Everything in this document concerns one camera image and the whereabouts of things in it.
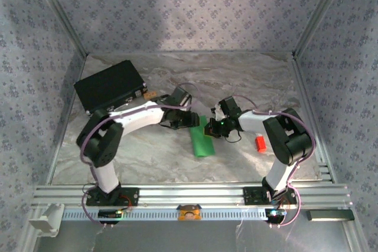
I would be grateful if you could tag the long aluminium base rail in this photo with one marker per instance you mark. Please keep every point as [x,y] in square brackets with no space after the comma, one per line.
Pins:
[192,194]

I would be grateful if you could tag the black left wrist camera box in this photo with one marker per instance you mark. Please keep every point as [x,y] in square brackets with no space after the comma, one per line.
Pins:
[180,97]

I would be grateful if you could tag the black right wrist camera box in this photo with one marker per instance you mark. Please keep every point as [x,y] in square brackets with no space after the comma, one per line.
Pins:
[230,107]

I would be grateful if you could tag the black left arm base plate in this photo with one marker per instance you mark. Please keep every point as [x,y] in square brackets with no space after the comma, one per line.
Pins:
[130,197]

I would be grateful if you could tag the white plastic bracket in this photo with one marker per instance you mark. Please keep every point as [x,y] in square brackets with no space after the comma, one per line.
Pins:
[44,221]

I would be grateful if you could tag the orange cartoon face sticker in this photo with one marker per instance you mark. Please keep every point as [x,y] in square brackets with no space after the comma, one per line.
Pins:
[189,213]

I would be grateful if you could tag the black hard case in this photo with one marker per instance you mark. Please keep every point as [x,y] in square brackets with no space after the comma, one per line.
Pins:
[109,86]

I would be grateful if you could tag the green paper sheet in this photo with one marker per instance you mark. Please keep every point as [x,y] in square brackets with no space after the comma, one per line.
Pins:
[202,144]

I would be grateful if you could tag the red block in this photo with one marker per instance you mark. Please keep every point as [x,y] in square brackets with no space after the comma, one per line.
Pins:
[261,145]

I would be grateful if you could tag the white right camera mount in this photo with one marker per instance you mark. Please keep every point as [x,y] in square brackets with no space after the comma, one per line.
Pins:
[218,113]

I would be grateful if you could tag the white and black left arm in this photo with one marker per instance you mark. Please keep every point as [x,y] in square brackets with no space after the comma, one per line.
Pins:
[136,116]

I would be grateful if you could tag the aluminium side frame rail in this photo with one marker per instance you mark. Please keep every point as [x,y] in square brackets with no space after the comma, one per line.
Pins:
[63,128]
[310,110]

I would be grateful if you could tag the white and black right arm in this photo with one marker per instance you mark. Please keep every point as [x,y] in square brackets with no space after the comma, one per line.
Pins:
[289,137]

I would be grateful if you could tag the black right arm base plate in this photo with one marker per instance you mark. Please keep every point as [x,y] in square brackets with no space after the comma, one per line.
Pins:
[254,196]

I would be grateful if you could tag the aluminium upright frame post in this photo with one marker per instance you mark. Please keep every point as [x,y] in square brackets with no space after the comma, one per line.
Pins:
[320,10]

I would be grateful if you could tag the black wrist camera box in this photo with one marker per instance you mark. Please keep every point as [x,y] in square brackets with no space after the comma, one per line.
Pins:
[230,107]
[180,97]

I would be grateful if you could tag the small orange wooden block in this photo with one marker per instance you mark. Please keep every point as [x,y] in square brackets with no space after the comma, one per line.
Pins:
[150,95]

